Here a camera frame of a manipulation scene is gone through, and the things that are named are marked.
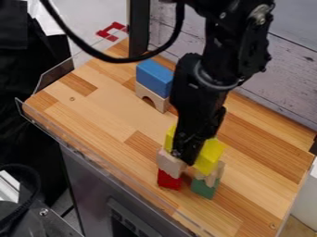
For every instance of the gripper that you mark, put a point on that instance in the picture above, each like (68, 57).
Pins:
(194, 98)

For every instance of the yellow rectangle block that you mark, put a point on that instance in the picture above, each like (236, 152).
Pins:
(210, 154)

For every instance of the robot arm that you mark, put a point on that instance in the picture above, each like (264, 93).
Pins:
(233, 40)

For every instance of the wooden arch block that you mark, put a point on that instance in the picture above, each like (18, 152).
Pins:
(169, 164)
(155, 100)

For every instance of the red block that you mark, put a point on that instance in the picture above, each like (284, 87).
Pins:
(168, 182)

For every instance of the green block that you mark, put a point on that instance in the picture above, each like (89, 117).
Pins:
(203, 187)

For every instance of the blue block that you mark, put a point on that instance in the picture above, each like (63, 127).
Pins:
(155, 77)

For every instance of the black post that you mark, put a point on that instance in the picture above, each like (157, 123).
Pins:
(139, 27)

